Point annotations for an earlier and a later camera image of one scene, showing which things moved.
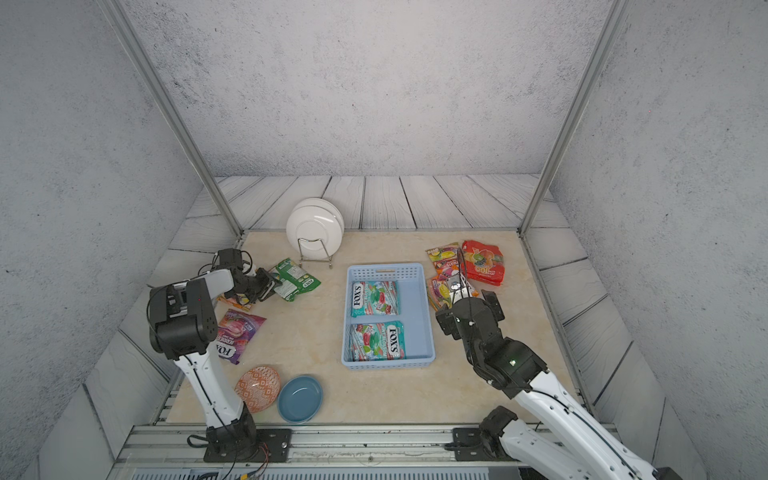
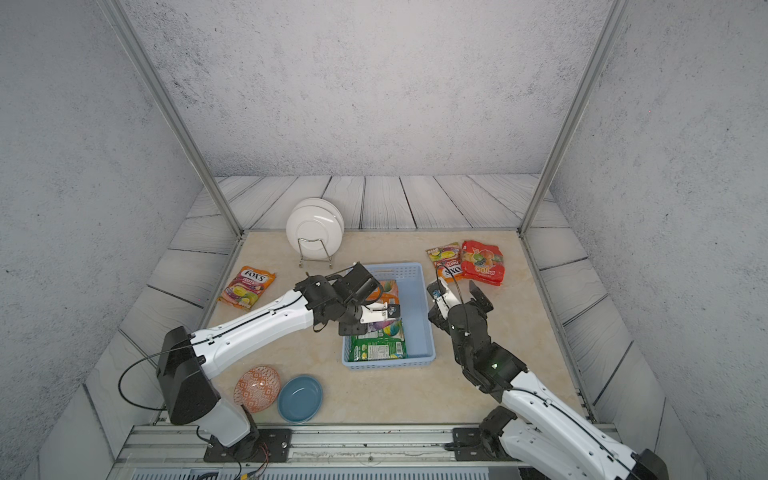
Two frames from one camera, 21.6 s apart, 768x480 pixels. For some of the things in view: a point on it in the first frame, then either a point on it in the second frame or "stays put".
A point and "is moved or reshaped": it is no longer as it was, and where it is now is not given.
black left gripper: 265,279 → 355,330
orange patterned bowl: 258,387 stays put
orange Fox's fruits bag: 439,292 is moved or reshaped
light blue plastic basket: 413,311 stays put
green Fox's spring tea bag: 294,279 → 384,341
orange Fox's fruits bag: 444,260 stays put
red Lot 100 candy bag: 483,263 stays put
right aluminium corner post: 608,31 stays put
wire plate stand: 321,261 stays put
